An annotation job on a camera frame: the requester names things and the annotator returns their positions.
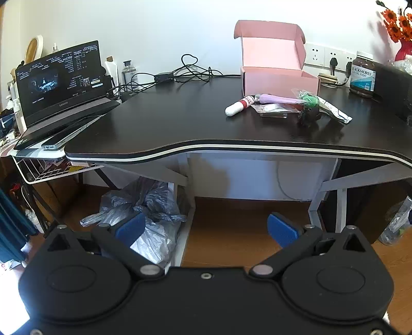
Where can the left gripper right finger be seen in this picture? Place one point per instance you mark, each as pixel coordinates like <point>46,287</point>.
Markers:
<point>296,242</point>

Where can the pink cardboard box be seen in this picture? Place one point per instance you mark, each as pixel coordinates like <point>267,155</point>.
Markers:
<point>273,56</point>

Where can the grey plastic bag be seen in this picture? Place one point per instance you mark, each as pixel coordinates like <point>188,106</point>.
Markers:
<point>145,216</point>

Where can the brown supplement bottle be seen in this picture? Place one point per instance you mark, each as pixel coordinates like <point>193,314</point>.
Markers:
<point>363,75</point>

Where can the beige tape roll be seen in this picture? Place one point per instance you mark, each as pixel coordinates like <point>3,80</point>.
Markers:
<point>328,80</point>

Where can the white red tube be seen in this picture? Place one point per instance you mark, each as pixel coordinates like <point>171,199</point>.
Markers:
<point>239,106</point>

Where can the black appliance box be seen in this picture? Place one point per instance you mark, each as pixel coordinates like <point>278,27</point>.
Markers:
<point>393,90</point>

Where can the white wire basket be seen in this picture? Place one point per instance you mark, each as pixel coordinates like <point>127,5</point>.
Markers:
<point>35,170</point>

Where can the red vase orange flowers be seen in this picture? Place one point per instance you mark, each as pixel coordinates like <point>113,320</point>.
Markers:
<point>398,27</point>

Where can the white squeeze tube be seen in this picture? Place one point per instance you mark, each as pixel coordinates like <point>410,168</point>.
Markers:
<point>111,67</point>

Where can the white sachet packet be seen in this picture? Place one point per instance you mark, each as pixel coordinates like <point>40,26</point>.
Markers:
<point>333,112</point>

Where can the white wall socket strip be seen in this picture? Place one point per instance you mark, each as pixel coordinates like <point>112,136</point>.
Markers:
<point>320,56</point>

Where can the clear small bottle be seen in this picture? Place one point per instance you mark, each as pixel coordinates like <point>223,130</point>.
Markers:
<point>128,72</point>

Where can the black laptop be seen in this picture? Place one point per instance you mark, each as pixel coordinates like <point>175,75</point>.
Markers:
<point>61,94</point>

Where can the green items plastic bag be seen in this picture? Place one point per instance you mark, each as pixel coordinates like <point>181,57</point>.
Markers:
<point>305,99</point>

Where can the black power adapter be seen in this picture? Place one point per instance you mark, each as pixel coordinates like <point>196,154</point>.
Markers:
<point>163,77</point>

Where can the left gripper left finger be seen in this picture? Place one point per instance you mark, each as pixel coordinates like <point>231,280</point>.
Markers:
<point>115,242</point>

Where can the black small object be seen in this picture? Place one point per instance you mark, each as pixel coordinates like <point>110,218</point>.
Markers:
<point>309,115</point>

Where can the purple pink wand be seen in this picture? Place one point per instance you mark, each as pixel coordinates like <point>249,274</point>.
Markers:
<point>272,99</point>

